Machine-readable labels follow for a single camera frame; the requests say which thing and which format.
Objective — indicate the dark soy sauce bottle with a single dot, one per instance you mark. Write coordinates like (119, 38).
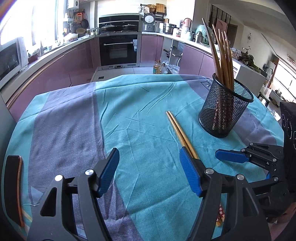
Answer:
(163, 69)

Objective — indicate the mint green kitchen appliance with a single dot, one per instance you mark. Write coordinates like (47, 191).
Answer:
(201, 35)

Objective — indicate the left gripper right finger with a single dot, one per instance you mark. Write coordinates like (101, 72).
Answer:
(193, 169)

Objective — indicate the black mesh utensil holder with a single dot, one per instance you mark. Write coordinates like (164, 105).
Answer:
(223, 107)

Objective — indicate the steel cooking pot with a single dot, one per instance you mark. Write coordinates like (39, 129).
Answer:
(169, 28)

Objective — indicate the white water heater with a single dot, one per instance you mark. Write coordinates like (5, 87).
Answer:
(72, 4)

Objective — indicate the cooking oil bottle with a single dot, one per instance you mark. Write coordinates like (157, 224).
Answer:
(157, 67)

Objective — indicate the dark brown chopstick in holder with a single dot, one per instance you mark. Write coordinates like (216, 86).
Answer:
(214, 54)

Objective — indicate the green plant on counter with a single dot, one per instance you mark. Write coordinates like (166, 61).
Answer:
(248, 60)

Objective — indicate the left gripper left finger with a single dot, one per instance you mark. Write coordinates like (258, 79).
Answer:
(105, 170)

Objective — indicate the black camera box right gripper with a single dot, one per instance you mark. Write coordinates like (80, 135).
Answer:
(287, 110)

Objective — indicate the white microwave oven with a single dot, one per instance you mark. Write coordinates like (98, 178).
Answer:
(14, 58)

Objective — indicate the teal and grey tablecloth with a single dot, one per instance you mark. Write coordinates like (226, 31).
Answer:
(69, 130)

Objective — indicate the built-in black oven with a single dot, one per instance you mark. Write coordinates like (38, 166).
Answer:
(119, 40)

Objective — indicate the white rice cooker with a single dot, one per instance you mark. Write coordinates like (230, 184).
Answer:
(149, 21)

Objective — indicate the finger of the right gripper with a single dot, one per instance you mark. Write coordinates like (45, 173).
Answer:
(231, 156)

